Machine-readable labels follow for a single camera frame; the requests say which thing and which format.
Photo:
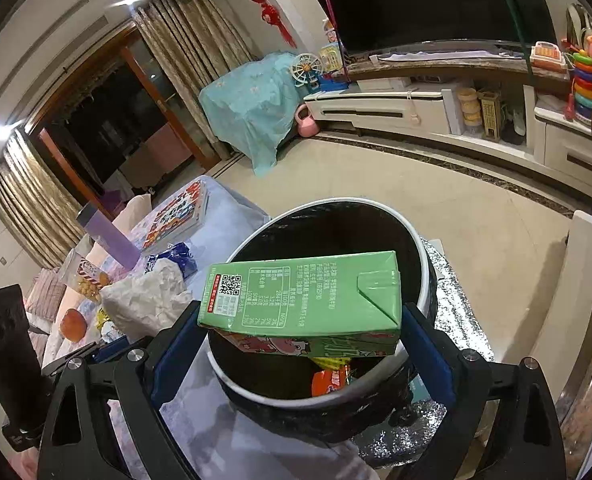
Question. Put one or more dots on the black bin with white rim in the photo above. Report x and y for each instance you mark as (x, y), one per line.
(326, 225)

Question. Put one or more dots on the purple box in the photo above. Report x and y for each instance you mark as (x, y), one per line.
(108, 237)

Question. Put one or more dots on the ferris wheel toy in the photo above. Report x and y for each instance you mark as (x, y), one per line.
(306, 70)

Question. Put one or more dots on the wooden sliding door frame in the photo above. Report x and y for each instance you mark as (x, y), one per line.
(125, 35)

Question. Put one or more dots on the white television cabinet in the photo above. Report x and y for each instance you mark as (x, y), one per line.
(376, 105)

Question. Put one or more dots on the yellow plastic wrapper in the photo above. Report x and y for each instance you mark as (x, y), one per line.
(333, 361)

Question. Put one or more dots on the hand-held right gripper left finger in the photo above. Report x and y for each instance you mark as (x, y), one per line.
(175, 352)

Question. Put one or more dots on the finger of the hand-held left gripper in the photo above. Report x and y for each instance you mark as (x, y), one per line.
(88, 349)

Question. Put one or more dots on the beige patterned curtain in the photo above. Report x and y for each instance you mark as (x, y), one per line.
(30, 200)
(190, 45)

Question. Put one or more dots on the orange round bread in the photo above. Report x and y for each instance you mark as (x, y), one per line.
(72, 325)

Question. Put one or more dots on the blue plastic packet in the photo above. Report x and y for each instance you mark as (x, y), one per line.
(178, 257)

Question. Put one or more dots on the white crumpled paper bag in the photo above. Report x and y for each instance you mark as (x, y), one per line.
(145, 300)

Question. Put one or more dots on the pink hanging tag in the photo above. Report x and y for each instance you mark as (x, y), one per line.
(414, 117)

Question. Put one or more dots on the orange snack wrapper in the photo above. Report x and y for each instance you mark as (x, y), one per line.
(328, 382)

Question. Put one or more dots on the clear snack bag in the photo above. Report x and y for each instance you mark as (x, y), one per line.
(88, 277)

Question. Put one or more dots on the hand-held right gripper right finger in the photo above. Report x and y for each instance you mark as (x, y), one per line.
(426, 355)

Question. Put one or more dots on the green milk carton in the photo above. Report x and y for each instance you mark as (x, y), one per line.
(301, 290)

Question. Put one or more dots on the blue toy base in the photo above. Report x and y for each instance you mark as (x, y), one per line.
(326, 86)

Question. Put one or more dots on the teal cloth cover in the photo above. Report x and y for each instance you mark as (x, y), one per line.
(246, 105)

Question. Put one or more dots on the toy cash register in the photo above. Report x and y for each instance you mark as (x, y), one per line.
(546, 57)

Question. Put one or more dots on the black flat television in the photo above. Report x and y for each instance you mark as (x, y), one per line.
(426, 0)

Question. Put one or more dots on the wooden lantern box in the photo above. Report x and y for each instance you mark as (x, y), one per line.
(489, 115)

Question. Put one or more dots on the colourful toy box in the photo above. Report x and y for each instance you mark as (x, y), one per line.
(331, 57)

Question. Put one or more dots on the pink kettlebell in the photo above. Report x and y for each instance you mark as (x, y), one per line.
(306, 125)

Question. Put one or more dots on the stack of colourful books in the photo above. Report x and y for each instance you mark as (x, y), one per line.
(175, 217)

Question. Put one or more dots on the silver foil mat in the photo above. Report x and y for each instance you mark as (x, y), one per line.
(461, 320)

